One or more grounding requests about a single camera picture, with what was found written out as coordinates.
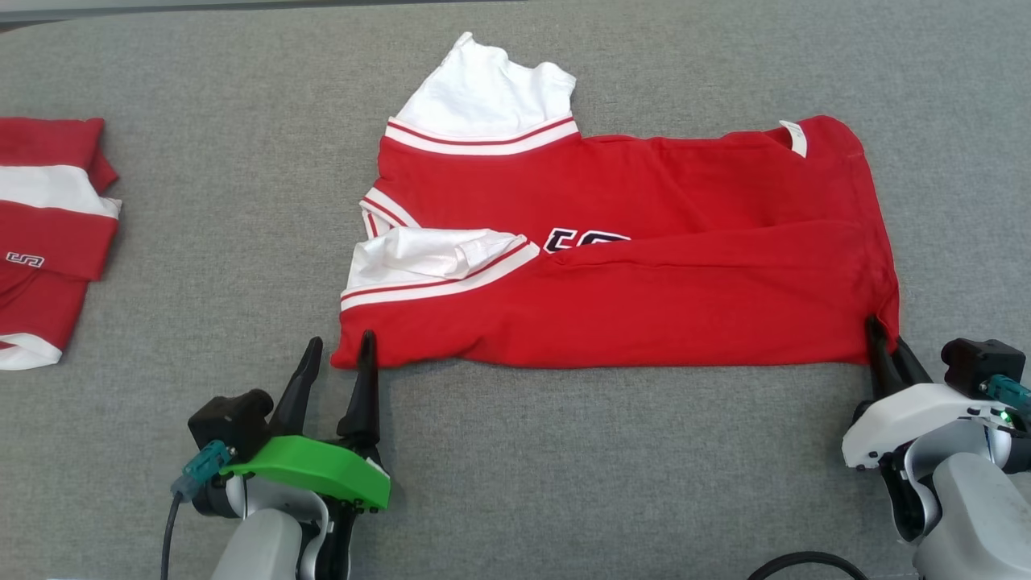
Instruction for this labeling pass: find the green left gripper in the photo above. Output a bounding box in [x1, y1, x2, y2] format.
[219, 329, 392, 512]

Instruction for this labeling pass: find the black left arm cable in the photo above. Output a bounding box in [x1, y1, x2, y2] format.
[159, 493, 184, 580]

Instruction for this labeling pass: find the red white jersey shirt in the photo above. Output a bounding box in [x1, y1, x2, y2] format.
[330, 32, 901, 370]

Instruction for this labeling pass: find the teal left camera connector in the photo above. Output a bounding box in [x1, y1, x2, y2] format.
[171, 441, 234, 502]

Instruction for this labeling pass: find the teal camera connector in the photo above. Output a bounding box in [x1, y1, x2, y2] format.
[171, 441, 234, 502]
[981, 375, 1031, 420]

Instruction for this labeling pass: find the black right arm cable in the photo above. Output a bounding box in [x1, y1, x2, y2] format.
[747, 551, 872, 580]

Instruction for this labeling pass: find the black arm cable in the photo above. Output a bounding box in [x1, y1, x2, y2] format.
[159, 493, 184, 580]
[747, 551, 872, 580]

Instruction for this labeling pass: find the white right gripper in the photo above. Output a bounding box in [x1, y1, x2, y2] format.
[842, 316, 1016, 470]

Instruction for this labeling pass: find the teal right camera connector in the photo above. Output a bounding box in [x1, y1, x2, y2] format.
[981, 375, 1031, 420]

